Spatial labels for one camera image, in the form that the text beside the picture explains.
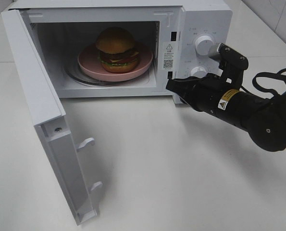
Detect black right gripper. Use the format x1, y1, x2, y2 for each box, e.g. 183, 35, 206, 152
166, 74, 239, 113

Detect white timer knob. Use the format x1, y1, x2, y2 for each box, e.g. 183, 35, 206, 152
190, 66, 207, 78

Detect burger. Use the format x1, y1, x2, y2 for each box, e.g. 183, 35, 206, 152
96, 27, 140, 73

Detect pink plate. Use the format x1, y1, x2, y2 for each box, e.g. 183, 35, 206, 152
77, 43, 153, 82

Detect white microwave door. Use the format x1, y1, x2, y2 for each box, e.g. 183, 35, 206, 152
1, 10, 102, 225

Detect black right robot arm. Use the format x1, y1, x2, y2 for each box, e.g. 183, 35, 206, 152
166, 74, 286, 152

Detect white upper power knob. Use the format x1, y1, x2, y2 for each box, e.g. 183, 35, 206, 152
195, 35, 215, 55

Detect white microwave oven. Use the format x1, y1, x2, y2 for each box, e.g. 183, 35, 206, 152
7, 0, 233, 99

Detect glass turntable plate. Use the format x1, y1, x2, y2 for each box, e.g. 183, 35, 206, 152
64, 59, 107, 86

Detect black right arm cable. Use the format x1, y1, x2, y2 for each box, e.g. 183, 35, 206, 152
241, 68, 286, 97

